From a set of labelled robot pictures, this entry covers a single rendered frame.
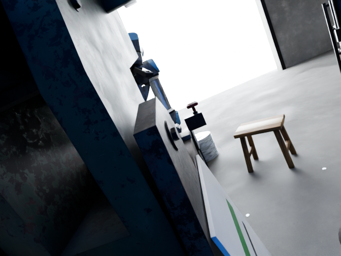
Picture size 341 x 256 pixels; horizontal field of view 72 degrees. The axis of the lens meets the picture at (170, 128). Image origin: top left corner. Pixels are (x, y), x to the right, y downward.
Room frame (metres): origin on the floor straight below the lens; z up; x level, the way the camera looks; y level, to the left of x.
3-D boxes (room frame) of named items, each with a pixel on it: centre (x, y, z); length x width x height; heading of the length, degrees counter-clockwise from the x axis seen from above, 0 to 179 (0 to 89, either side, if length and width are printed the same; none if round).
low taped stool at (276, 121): (1.68, -0.61, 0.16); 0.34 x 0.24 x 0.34; 53
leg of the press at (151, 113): (0.82, -0.03, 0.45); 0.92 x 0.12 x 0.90; 172
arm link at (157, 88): (1.78, -0.03, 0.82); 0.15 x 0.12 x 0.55; 87
